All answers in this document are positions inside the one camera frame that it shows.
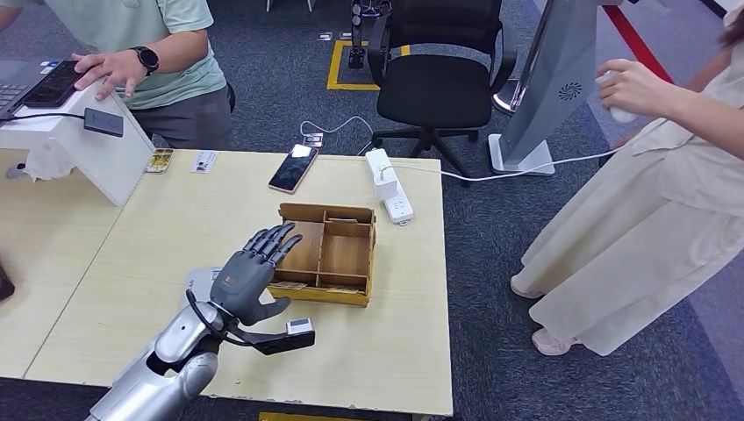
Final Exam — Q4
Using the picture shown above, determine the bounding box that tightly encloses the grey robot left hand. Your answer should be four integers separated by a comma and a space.
209, 221, 304, 328

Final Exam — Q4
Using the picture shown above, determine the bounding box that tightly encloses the white desk stand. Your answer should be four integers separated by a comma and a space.
0, 70, 155, 209

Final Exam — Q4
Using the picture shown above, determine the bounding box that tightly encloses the red floor tape line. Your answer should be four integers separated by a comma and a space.
604, 3, 676, 82

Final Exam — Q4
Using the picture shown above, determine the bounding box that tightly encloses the smartphone with pink edge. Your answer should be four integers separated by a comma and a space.
268, 144, 321, 196

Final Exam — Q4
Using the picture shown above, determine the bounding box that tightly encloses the long white cable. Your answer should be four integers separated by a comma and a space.
380, 145, 626, 182

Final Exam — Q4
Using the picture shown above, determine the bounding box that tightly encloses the crumpled white tissue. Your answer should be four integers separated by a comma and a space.
23, 142, 78, 182

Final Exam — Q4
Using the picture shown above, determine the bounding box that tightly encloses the grey standing kiosk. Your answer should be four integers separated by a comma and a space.
488, 0, 603, 176

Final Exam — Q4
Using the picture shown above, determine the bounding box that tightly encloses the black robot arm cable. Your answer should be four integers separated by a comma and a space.
184, 289, 257, 348

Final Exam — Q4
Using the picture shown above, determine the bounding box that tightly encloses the person's hand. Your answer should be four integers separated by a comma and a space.
595, 58, 669, 118

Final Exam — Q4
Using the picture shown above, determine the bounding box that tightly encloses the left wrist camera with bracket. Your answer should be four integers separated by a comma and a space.
226, 318, 317, 357

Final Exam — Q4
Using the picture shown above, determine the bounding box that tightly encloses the black robot mechanism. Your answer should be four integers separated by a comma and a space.
347, 0, 393, 69

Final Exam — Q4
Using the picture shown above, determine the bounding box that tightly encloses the thin black cable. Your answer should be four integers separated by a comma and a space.
0, 111, 87, 125

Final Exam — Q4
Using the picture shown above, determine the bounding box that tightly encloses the white plug adapter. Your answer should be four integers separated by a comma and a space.
373, 164, 400, 203

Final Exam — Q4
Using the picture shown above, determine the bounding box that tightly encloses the white power strip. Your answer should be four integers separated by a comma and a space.
365, 147, 416, 226

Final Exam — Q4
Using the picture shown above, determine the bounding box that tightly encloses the white ID card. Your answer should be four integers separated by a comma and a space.
190, 150, 220, 175

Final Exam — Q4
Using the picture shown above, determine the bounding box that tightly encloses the black office chair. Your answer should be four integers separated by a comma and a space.
367, 0, 519, 189

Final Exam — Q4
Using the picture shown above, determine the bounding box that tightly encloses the person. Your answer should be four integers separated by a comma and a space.
510, 5, 744, 357
0, 0, 237, 151

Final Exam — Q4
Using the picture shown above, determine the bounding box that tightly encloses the wooden compartment box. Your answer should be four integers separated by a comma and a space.
267, 203, 378, 309

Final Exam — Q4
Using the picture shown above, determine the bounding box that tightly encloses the grey card reader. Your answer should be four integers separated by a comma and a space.
183, 267, 225, 309

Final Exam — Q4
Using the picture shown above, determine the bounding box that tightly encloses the black flat object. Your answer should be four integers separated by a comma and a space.
0, 264, 17, 304

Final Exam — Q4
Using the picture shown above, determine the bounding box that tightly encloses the black USB hub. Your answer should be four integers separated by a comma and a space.
82, 107, 125, 139

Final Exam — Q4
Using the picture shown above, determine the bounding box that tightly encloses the dark laptop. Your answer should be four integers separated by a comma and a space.
0, 58, 62, 123

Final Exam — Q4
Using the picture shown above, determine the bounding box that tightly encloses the black phone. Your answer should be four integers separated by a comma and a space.
20, 60, 97, 110

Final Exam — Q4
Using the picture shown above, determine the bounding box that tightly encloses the white handheld controller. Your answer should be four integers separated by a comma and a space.
598, 69, 639, 125

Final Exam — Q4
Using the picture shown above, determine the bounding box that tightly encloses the yellow floor tape square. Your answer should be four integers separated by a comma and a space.
258, 411, 373, 421
326, 38, 412, 92

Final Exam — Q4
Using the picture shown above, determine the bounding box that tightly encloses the yellow green card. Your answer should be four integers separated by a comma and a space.
144, 148, 175, 175

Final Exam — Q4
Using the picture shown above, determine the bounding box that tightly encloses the white floor cable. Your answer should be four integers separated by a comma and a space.
299, 114, 376, 155

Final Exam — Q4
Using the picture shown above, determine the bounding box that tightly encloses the black wristwatch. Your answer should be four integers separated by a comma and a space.
128, 45, 161, 76

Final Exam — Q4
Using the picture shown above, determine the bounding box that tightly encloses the person's left hand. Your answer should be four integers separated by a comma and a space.
71, 51, 147, 101

